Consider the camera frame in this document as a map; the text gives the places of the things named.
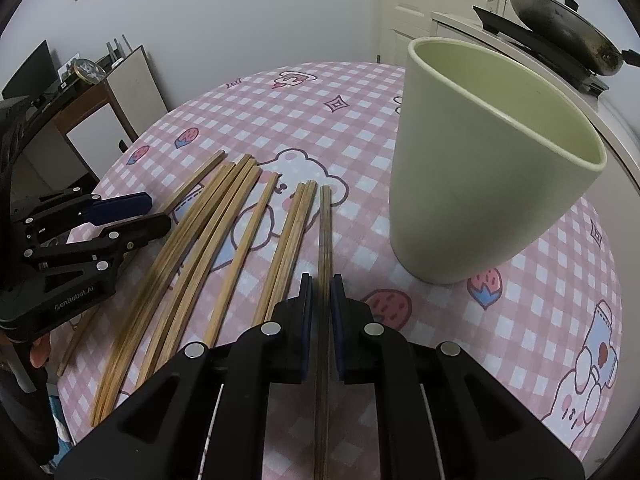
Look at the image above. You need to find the round desk clock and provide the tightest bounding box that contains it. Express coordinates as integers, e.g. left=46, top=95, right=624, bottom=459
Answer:
left=74, top=58, right=107, bottom=83

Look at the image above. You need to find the router with antennas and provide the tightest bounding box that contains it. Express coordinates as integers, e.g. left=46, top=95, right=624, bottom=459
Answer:
left=105, top=34, right=132, bottom=63

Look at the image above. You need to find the brown white side cabinet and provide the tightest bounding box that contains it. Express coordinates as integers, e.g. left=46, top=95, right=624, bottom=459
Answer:
left=15, top=45, right=168, bottom=196

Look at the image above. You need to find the bunch of wooden chopsticks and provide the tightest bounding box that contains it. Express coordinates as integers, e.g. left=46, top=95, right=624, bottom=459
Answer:
left=56, top=150, right=318, bottom=428

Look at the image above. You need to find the black monitor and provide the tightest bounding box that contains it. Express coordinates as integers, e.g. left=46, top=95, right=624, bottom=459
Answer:
left=1, top=40, right=58, bottom=101

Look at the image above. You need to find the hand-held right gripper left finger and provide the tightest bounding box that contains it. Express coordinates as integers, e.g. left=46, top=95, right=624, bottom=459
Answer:
left=52, top=273, right=321, bottom=480

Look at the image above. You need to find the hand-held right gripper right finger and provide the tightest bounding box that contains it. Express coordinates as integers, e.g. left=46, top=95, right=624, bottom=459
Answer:
left=330, top=273, right=586, bottom=480

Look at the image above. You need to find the person's left hand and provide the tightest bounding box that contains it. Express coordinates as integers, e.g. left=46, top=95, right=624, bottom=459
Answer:
left=29, top=332, right=53, bottom=370

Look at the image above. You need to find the pale green cup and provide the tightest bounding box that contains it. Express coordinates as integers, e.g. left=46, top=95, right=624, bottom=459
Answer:
left=389, top=37, right=607, bottom=285

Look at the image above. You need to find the black induction cooker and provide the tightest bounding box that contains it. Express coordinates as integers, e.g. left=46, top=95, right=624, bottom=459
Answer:
left=472, top=6, right=611, bottom=93

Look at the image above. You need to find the dark metal wok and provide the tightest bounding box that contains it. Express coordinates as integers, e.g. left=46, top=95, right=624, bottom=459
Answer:
left=507, top=0, right=640, bottom=77

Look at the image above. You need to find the single bamboo chopstick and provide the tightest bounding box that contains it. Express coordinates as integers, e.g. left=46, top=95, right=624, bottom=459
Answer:
left=312, top=185, right=335, bottom=480

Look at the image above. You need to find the pink checked bear tablecloth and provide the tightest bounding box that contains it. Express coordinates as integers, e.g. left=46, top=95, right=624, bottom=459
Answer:
left=56, top=61, right=623, bottom=480

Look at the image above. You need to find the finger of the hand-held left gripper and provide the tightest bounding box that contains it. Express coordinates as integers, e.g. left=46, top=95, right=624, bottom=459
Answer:
left=21, top=213, right=172, bottom=292
left=12, top=186, right=152, bottom=244

